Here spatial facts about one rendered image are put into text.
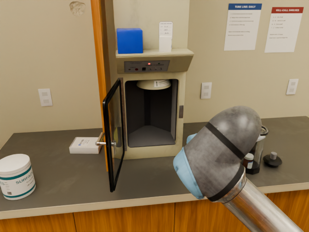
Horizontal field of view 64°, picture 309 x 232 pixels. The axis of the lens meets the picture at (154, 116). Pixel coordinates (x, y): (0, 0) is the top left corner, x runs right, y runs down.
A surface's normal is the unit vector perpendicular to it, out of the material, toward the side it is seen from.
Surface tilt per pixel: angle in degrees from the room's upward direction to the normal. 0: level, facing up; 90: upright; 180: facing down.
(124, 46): 90
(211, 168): 67
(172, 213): 90
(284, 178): 0
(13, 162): 0
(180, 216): 90
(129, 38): 90
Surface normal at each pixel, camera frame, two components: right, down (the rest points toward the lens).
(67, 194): 0.00, -0.91
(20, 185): 0.68, 0.30
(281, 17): 0.13, 0.40
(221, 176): 0.00, -0.11
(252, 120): 0.51, -0.48
